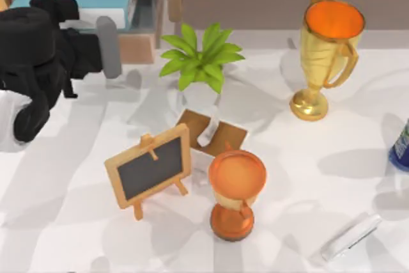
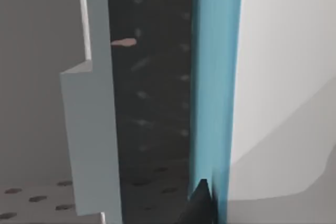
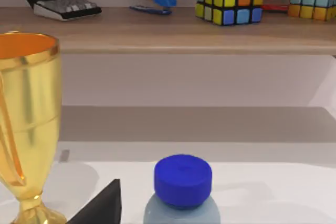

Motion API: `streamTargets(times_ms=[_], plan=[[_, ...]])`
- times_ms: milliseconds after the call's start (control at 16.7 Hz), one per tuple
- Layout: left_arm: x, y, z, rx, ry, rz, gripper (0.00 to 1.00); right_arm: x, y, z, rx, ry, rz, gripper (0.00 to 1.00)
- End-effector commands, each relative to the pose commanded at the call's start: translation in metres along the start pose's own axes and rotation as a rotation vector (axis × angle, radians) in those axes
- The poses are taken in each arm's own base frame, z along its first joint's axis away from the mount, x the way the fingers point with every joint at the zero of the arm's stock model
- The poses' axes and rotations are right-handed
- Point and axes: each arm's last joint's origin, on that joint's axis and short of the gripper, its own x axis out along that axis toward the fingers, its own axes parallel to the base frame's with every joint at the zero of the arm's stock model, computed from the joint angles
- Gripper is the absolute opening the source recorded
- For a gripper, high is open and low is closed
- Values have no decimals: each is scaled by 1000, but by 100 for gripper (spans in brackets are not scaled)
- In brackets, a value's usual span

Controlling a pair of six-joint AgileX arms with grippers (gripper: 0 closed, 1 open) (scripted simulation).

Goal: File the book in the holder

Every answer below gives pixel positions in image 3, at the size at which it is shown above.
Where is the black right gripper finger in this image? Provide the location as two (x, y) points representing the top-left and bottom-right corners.
(67, 178), (122, 224)

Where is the clear bottle with blue cap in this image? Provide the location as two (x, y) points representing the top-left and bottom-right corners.
(143, 154), (222, 224)

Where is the gold trophy cup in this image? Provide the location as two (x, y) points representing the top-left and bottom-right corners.
(0, 31), (68, 224)

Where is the wooden shelf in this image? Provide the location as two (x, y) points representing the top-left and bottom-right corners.
(0, 6), (336, 55)

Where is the black and grey calculator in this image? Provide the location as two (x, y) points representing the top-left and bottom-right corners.
(25, 0), (102, 22)

